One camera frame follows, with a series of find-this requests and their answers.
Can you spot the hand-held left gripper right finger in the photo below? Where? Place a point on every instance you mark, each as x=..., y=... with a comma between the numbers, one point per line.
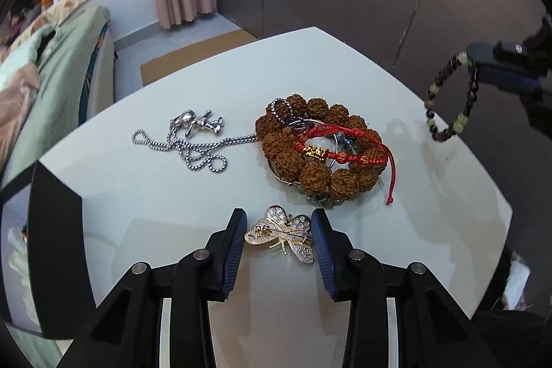
x=323, y=260

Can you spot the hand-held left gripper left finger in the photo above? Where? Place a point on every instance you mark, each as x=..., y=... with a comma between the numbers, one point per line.
x=230, y=260

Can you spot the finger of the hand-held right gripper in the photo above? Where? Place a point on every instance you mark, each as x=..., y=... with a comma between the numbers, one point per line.
x=509, y=51
x=513, y=78

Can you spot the gold butterfly brooch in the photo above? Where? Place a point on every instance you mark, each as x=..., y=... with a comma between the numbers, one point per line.
x=267, y=234

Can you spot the silver metal bangle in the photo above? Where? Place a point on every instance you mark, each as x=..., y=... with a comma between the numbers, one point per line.
x=280, y=178

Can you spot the black jewelry box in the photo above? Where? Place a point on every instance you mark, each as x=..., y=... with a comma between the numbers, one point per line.
x=60, y=247

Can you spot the brown cardboard sheet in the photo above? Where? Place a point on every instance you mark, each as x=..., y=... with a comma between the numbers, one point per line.
x=194, y=57

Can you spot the grey bed base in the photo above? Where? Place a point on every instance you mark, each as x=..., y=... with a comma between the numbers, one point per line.
x=103, y=66

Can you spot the bed with green blanket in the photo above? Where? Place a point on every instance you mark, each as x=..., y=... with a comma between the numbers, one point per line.
x=64, y=70

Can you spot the pink fleece blanket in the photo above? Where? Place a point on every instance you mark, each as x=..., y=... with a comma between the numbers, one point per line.
x=17, y=100

